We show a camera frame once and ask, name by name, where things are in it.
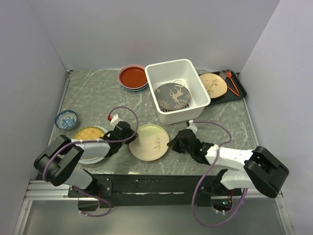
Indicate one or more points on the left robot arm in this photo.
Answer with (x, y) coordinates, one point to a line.
(57, 163)

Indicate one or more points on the cream floral plate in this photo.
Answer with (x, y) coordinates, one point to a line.
(150, 144)

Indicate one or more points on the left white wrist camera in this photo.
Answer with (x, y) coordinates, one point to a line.
(114, 120)

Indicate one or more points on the orange plastic spoon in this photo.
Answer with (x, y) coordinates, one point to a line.
(232, 80)

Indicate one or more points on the blue white small bowl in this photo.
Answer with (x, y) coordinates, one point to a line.
(66, 120)

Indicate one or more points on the white plastic bin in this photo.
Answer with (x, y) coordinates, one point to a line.
(179, 71)

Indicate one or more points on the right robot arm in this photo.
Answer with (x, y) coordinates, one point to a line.
(252, 169)

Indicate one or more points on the grey deer pattern plate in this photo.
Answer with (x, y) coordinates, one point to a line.
(172, 96)

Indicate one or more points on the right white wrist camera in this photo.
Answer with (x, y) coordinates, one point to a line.
(191, 126)

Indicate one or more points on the aluminium rail frame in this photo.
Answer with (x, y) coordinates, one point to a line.
(39, 190)

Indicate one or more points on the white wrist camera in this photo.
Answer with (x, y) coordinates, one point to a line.
(191, 126)
(114, 120)

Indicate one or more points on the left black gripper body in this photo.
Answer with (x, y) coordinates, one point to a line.
(130, 134)

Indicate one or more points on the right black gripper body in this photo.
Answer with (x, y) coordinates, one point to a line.
(183, 149)

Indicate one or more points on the black tray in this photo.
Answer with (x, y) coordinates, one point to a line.
(229, 96)

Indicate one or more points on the white plate under mat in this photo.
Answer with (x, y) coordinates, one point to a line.
(90, 160)

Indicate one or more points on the clear plastic cup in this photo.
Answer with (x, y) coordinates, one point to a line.
(225, 72)

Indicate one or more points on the beige bird pattern plate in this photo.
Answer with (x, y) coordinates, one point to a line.
(214, 85)

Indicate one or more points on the round bamboo mat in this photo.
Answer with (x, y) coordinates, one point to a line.
(89, 133)

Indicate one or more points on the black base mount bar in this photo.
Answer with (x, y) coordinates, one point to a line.
(112, 190)

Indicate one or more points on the red round plate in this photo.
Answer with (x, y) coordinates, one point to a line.
(133, 78)

